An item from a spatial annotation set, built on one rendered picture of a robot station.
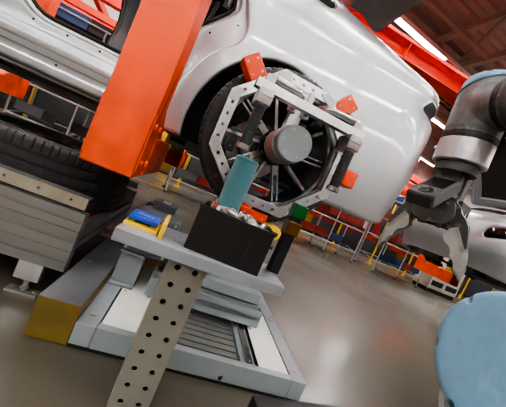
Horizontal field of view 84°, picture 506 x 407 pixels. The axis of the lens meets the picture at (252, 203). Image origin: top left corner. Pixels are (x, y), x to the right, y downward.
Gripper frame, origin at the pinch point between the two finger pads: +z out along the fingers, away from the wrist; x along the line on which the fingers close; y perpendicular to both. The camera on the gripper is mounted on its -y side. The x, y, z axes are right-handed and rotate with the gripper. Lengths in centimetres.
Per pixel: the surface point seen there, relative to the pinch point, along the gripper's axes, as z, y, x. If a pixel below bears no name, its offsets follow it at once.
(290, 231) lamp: 5.1, -1.1, 30.1
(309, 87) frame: -46, 18, 64
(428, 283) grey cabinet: 96, 803, 218
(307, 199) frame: -4, 32, 56
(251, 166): -9, 0, 58
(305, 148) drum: -21, 13, 50
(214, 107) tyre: -26, -7, 86
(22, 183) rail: 22, -58, 94
